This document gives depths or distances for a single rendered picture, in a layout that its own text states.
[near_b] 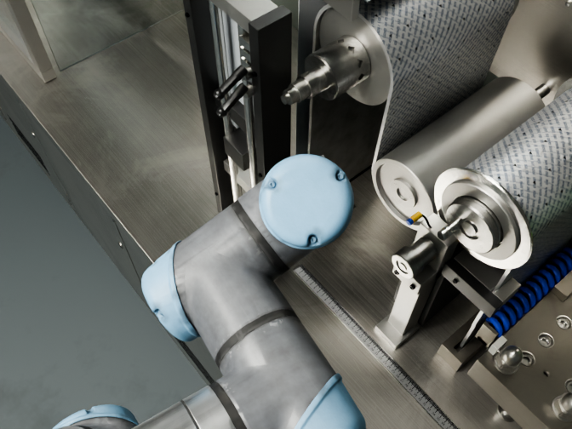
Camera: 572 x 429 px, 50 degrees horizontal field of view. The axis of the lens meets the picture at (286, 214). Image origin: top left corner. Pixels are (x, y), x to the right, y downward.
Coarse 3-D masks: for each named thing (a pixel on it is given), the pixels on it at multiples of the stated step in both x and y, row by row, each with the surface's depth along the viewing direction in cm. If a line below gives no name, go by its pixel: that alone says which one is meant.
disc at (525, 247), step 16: (448, 176) 76; (464, 176) 74; (480, 176) 71; (496, 192) 71; (512, 208) 70; (528, 224) 70; (528, 240) 71; (480, 256) 80; (512, 256) 75; (528, 256) 73
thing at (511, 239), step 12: (444, 192) 78; (456, 192) 76; (468, 192) 74; (480, 192) 72; (444, 204) 79; (492, 204) 72; (444, 216) 81; (504, 216) 71; (504, 228) 72; (516, 228) 71; (504, 240) 74; (516, 240) 72; (492, 252) 77; (504, 252) 75
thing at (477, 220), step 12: (456, 204) 75; (468, 204) 73; (480, 204) 73; (456, 216) 76; (468, 216) 74; (480, 216) 72; (492, 216) 72; (468, 228) 75; (480, 228) 73; (492, 228) 72; (468, 240) 77; (480, 240) 75; (492, 240) 73; (480, 252) 76
